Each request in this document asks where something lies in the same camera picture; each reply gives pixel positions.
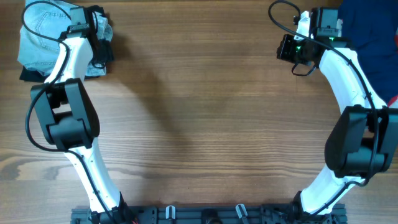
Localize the light blue denim shorts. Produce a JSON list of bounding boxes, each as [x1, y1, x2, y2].
[[17, 0, 113, 78]]

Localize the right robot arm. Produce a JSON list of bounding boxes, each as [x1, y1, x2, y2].
[[277, 7, 397, 223]]

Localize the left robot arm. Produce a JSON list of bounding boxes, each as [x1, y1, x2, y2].
[[25, 6, 136, 223]]

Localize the navy blue red garment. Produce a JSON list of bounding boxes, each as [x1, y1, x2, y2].
[[338, 0, 397, 108]]

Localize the folded black shorts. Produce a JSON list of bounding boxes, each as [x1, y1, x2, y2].
[[19, 4, 114, 83]]

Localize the right black cable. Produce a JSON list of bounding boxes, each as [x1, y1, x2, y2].
[[267, 0, 382, 215]]

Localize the black cable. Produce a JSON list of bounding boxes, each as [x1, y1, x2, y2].
[[267, 0, 382, 215], [20, 0, 118, 224]]

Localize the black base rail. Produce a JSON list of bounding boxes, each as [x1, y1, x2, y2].
[[70, 204, 348, 224]]

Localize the left black cable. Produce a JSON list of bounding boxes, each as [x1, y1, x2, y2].
[[20, 0, 118, 224]]

